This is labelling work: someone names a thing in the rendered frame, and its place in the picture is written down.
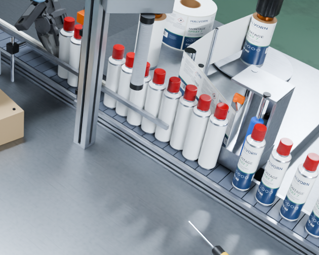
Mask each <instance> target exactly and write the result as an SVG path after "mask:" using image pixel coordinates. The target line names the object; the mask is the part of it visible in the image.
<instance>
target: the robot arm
mask: <svg viewBox="0 0 319 255"><path fill-rule="evenodd" d="M30 1H33V2H32V3H31V4H30V6H29V7H28V8H27V10H26V11H25V12H24V13H23V15H22V16H21V17H20V18H19V20H18V21H17V22H16V23H15V25H14V26H15V28H16V29H17V30H18V31H24V30H28V29H29V27H30V26H31V25H32V24H33V22H34V23H35V28H36V32H37V35H38V38H39V40H40V42H41V43H42V45H43V46H44V48H46V50H47V51H48V52H49V53H50V54H52V55H54V56H55V57H57V58H59V42H60V33H59V30H58V29H61V28H63V24H64V18H65V15H64V14H66V16H67V17H68V15H67V12H66V9H62V8H61V5H60V2H59V0H30ZM47 32H48V33H47ZM46 33H47V34H46Z"/></svg>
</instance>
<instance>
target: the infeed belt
mask: <svg viewBox="0 0 319 255"><path fill-rule="evenodd" d="M9 42H11V36H10V35H9V34H7V33H5V32H4V31H2V30H0V48H2V49H3V50H5V51H6V44H7V43H9ZM15 57H16V58H18V59H19V60H21V61H22V62H24V63H26V64H27V65H29V66H30V67H32V68H34V69H35V70H37V71H38V72H40V73H41V74H43V75H45V76H46V77H48V78H49V79H51V80H53V81H54V82H56V83H57V84H59V85H61V86H62V87H64V88H66V89H67V90H69V91H70V92H72V93H73V94H75V89H77V88H72V87H70V86H69V85H68V84H67V80H63V79H60V78H59V77H58V64H56V63H55V62H53V61H51V60H50V59H48V58H46V57H45V56H43V55H42V54H40V53H38V52H37V51H35V50H33V49H32V48H30V47H28V46H27V45H24V46H21V47H19V52H18V53H16V54H15ZM75 95H76V94H75ZM103 100H104V92H102V91H101V94H100V103H99V110H100V111H102V112H104V113H105V114H107V115H108V116H110V117H112V118H113V119H115V120H116V121H118V122H120V123H121V124H123V125H124V126H126V127H127V128H129V129H131V130H132V131H134V132H135V133H137V134H139V135H140V136H142V137H143V138H145V139H147V140H148V141H150V142H151V143H153V144H155V145H156V146H158V147H159V148H161V149H163V150H164V151H166V152H167V153H169V154H171V155H172V156H173V157H175V158H177V159H178V160H180V161H181V162H183V163H185V164H186V165H188V166H189V167H191V168H193V169H194V170H196V171H197V172H199V173H200V174H202V175H204V176H205V177H207V178H208V179H210V180H212V181H213V182H215V183H216V184H218V185H220V186H221V187H223V188H224V189H226V190H227V191H229V192H231V193H232V194H234V195H235V196H237V197H239V198H240V199H242V200H243V201H245V202H247V203H248V204H250V205H251V206H253V207H254V208H256V209H258V210H259V211H261V212H263V213H264V214H266V215H267V216H269V217H271V218H272V219H274V220H275V221H277V222H279V223H280V224H282V225H283V226H285V227H286V228H288V229H290V230H291V231H293V232H294V233H296V234H298V235H299V236H301V237H302V238H304V239H306V240H307V241H309V242H310V243H312V244H313V245H315V246H317V247H318V248H319V238H313V237H311V236H309V235H308V234H307V233H306V232H305V229H304V226H305V224H306V222H307V220H308V218H309V215H308V214H306V215H305V212H303V211H301V213H300V216H299V218H298V220H297V221H295V222H288V221H285V220H284V219H282V218H281V216H280V214H279V210H280V208H281V206H282V203H283V201H284V200H283V199H280V197H278V196H276V198H275V200H274V203H273V205H271V206H262V205H260V204H258V203H257V202H256V200H255V195H256V192H257V190H258V187H259V185H258V184H256V183H255V182H253V181H252V183H251V186H250V189H249V190H248V191H246V192H241V191H237V190H235V189H234V188H233V186H232V184H231V182H232V179H233V176H234V172H233V171H231V170H229V169H228V168H226V167H225V166H223V165H221V164H220V163H218V162H216V166H215V168H214V169H212V170H205V169H202V168H201V167H199V165H198V163H197V161H198V160H197V161H188V160H186V159H184V158H183V156H182V151H176V150H174V149H172V148H171V147H170V142H168V143H161V142H159V141H157V140H156V139H155V137H154V135H155V134H152V135H150V134H146V133H144V132H143V131H142V130H141V126H131V125H129V124H128V123H127V117H120V116H118V115H117V114H116V113H115V109H109V108H106V107H105V106H104V105H103Z"/></svg>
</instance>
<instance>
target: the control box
mask: <svg viewBox="0 0 319 255"><path fill-rule="evenodd" d="M174 2H175V0H102V6H103V9H104V11H105V13H134V14H171V13H172V12H173V8H174Z"/></svg>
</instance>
